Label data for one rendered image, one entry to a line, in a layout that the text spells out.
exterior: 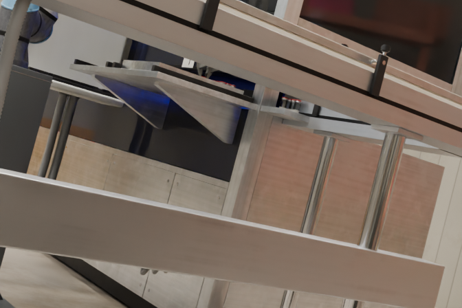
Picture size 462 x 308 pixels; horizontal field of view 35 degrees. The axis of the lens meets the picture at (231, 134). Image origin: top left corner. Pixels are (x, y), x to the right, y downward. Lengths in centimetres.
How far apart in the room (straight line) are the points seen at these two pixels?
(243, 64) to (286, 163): 119
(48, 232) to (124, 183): 186
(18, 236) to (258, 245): 51
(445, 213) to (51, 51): 388
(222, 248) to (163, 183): 141
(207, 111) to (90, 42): 94
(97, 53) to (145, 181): 64
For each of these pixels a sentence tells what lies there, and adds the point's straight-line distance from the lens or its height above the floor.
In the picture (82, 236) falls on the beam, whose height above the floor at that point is 47.
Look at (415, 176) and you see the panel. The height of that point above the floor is 81.
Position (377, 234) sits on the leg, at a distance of 178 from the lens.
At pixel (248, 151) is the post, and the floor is 72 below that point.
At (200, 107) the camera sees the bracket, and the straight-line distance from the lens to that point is 246.
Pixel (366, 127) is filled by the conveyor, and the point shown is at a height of 87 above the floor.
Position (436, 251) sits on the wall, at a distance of 619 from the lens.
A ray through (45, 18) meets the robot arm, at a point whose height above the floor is 98.
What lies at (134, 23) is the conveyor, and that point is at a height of 85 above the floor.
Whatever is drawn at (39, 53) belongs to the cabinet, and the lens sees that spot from 318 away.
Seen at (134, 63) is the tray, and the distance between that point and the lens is 249.
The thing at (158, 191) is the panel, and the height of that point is 49.
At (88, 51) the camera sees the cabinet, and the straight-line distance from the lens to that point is 326.
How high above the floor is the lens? 65
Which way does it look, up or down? 2 degrees up
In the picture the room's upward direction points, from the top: 15 degrees clockwise
